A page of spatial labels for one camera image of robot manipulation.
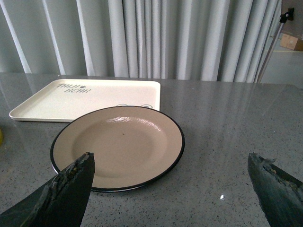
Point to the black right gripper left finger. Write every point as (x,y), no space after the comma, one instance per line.
(60,202)

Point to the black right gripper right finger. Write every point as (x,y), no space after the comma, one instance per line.
(280,195)

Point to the beige plate with black rim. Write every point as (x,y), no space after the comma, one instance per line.
(132,146)

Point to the cream rectangular bear tray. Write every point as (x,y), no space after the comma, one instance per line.
(65,100)

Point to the cardboard box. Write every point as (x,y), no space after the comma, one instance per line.
(291,42)

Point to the grey pleated curtain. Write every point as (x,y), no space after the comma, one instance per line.
(210,40)

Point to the metal stand pole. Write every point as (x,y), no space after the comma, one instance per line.
(289,15)

